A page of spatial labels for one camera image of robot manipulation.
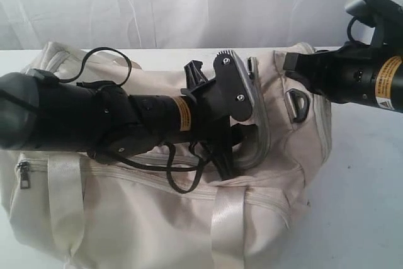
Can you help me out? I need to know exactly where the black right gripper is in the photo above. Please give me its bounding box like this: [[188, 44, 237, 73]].
[[283, 46, 383, 105]]

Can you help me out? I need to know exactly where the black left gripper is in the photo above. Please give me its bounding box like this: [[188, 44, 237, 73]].
[[181, 60, 239, 181]]

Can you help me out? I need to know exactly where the cream fabric duffel bag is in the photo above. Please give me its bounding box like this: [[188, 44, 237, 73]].
[[1, 42, 331, 268]]

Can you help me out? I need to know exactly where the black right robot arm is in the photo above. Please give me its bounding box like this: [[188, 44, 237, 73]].
[[283, 0, 402, 112]]

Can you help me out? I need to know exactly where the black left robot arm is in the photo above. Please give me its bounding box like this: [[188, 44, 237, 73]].
[[1, 56, 253, 179]]

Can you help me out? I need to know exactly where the white backdrop curtain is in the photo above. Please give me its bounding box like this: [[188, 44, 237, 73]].
[[0, 0, 403, 52]]

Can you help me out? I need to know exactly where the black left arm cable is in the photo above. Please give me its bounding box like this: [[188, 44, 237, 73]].
[[74, 47, 221, 194]]

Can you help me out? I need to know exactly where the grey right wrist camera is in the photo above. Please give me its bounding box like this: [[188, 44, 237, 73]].
[[344, 0, 375, 28]]

